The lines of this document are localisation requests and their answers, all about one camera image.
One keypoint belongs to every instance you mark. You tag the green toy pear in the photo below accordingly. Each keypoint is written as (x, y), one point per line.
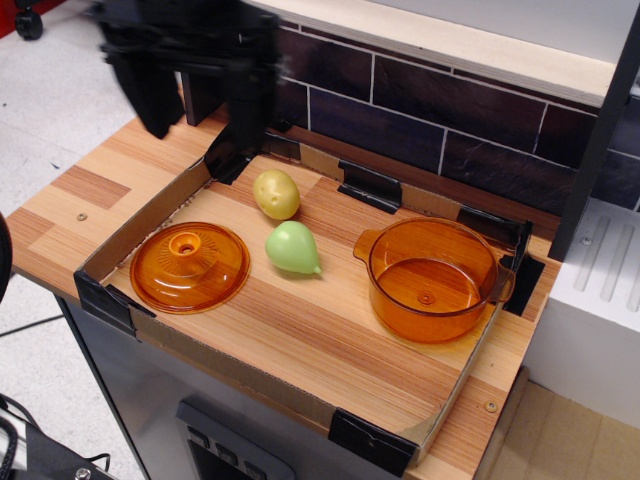
(292, 247)

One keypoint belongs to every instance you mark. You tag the cardboard fence with black tape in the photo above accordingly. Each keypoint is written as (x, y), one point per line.
(167, 182)

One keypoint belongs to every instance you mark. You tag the black caster wheel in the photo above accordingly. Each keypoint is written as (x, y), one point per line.
(28, 23)

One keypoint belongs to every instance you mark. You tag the yellow toy potato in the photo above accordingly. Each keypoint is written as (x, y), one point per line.
(276, 194)

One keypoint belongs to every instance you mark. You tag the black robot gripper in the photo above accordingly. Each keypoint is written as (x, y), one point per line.
(146, 41)

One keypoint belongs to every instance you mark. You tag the dark grey right post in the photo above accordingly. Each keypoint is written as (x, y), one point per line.
(593, 159)

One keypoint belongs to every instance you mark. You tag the orange transparent pot lid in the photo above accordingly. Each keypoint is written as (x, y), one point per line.
(189, 268)

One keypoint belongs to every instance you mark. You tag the white toy sink unit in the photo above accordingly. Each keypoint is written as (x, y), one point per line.
(586, 345)

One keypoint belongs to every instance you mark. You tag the dark wooden upright post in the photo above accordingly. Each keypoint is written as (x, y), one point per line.
(203, 98)

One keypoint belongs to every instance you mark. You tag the grey toy oven front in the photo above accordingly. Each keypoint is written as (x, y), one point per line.
(210, 430)

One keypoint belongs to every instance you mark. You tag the orange transparent plastic pot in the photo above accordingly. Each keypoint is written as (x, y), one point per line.
(431, 279)

